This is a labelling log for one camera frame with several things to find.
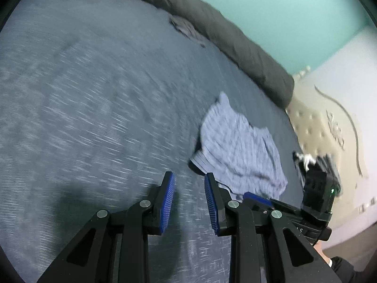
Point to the black and white garment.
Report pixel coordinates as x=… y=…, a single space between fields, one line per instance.
x=306 y=159

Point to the white bedpost finial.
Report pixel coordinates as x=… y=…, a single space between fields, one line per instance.
x=303 y=72

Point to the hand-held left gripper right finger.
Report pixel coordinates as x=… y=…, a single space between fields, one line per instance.
x=211 y=203

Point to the blue-grey bedspread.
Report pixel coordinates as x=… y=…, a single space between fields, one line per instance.
x=88 y=109

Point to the small grey garment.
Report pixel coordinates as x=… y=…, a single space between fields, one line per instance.
x=188 y=29

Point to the person's right hand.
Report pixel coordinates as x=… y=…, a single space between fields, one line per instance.
x=323 y=256

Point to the person's right forearm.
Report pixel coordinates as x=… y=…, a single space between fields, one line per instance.
x=347 y=271

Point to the blue plaid pants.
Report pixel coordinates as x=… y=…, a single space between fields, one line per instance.
x=241 y=147

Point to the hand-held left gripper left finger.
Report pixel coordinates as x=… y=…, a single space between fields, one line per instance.
x=166 y=203

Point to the cream tufted headboard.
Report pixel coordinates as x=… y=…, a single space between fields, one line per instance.
x=318 y=129

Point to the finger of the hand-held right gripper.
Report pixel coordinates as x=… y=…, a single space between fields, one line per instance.
x=257 y=198

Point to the dark grey rolled duvet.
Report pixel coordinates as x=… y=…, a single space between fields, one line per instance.
x=250 y=62

